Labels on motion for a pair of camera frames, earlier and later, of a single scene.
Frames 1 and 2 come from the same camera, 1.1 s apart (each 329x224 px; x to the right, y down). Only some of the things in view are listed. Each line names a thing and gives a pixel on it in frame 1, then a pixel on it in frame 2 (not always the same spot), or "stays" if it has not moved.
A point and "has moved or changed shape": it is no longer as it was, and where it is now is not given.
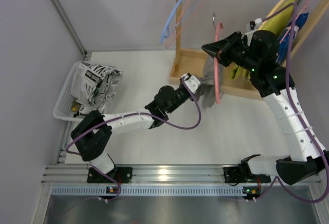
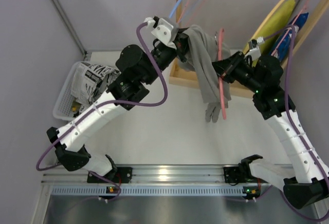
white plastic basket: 63,108 stays
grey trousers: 208,95 has moved or changed shape
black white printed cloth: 94,86 stays
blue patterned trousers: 285,40 stays
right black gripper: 232,49 to 229,69
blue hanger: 163,36 stays
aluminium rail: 156,174 stays
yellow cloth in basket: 76,106 stays
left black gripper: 185,90 to 182,41
